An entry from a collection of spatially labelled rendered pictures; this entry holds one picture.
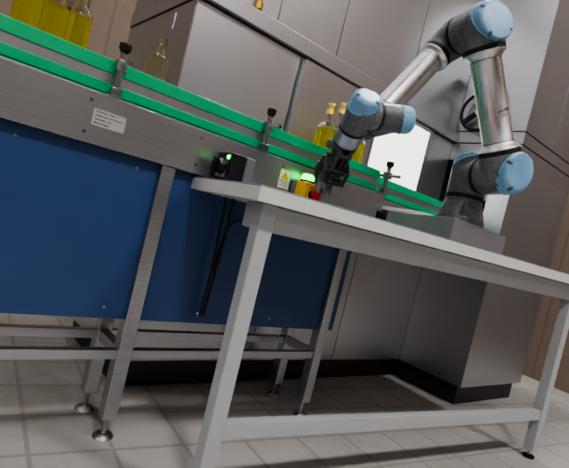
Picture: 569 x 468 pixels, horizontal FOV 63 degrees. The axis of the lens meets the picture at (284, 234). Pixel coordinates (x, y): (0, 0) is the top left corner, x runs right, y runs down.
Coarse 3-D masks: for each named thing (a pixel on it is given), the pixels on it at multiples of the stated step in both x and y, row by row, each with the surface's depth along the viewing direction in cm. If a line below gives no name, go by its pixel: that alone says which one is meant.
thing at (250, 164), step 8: (224, 152) 130; (232, 152) 127; (232, 160) 126; (240, 160) 128; (248, 160) 129; (232, 168) 127; (240, 168) 128; (248, 168) 130; (216, 176) 131; (224, 176) 128; (232, 176) 127; (240, 176) 129; (248, 176) 130
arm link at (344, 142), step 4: (336, 132) 125; (340, 132) 123; (336, 136) 125; (340, 136) 124; (344, 136) 123; (348, 136) 130; (336, 140) 125; (340, 140) 124; (344, 140) 123; (348, 140) 123; (352, 140) 123; (356, 140) 123; (360, 140) 124; (340, 144) 124; (344, 144) 124; (348, 144) 124; (352, 144) 124; (356, 144) 124; (344, 148) 125; (348, 148) 124; (352, 148) 125; (356, 148) 126
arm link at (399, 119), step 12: (384, 108) 120; (396, 108) 121; (408, 108) 123; (384, 120) 120; (396, 120) 121; (408, 120) 122; (372, 132) 130; (384, 132) 126; (396, 132) 124; (408, 132) 125
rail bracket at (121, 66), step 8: (120, 48) 111; (128, 48) 112; (120, 56) 112; (120, 64) 111; (128, 64) 108; (120, 72) 112; (120, 80) 112; (112, 88) 111; (112, 96) 112; (120, 96) 112
